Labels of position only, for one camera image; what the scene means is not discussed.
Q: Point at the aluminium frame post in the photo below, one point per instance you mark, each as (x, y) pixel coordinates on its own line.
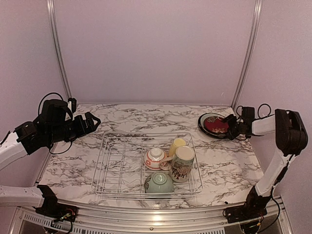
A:
(249, 51)
(57, 47)

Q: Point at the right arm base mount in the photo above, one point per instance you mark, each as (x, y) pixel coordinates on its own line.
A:
(246, 212)

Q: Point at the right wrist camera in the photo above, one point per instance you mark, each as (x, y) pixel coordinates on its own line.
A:
(248, 113)

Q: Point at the pale green ceramic bowl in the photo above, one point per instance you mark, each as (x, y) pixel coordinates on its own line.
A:
(158, 183)

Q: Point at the tall shell patterned mug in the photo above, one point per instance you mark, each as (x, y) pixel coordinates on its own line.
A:
(182, 164)

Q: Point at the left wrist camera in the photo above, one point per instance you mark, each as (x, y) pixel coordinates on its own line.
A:
(72, 104)

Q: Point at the yellow ceramic cup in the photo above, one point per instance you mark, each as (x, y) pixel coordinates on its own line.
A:
(175, 144)

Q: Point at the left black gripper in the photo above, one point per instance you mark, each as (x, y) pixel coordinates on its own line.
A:
(82, 129)

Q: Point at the white wire dish rack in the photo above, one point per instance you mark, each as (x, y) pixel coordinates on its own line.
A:
(122, 172)

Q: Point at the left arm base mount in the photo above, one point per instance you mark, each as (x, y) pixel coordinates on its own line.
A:
(52, 208)

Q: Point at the right aluminium frame post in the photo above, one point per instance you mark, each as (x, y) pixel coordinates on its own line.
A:
(249, 51)

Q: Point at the black rimmed large plate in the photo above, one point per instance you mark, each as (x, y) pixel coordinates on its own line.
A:
(200, 124)

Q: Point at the left aluminium frame post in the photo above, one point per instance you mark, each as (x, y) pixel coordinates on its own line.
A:
(57, 47)

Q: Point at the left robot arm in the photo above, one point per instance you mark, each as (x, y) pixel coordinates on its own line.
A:
(54, 123)

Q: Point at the white ceramic soup spoon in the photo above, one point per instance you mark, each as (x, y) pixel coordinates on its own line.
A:
(165, 164)

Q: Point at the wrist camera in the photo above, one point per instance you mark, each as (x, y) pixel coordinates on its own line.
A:
(72, 104)
(248, 113)

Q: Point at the red floral small plate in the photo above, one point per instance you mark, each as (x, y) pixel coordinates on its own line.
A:
(216, 125)

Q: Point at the aluminium front table rail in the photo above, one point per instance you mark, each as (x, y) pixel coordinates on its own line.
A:
(91, 219)

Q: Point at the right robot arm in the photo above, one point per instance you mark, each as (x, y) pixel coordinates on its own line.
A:
(291, 138)

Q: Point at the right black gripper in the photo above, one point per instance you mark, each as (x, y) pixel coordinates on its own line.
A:
(229, 119)

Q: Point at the white red patterned teacup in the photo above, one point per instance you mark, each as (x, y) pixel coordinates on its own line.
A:
(153, 157)

